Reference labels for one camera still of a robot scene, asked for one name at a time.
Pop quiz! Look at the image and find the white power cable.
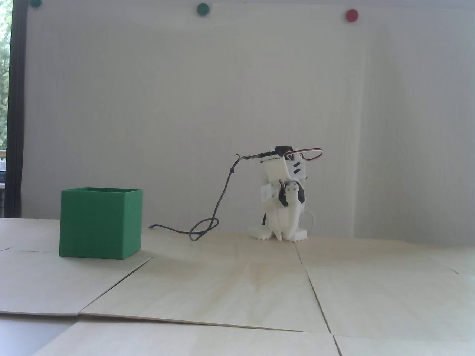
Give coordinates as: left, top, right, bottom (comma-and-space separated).
302, 210, 317, 235

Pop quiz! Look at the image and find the black window frame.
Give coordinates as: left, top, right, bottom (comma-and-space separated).
10, 0, 28, 218

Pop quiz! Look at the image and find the red white servo cable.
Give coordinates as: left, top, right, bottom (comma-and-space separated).
291, 147, 324, 162

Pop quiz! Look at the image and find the green box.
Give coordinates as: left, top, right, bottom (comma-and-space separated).
59, 187, 144, 260

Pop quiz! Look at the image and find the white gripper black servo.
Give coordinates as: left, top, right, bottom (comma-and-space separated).
260, 179, 307, 241

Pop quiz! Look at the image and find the white wall board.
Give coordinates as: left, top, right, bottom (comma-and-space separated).
23, 0, 366, 238

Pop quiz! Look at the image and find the dark camera cable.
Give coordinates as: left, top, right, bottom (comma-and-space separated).
149, 151, 277, 241

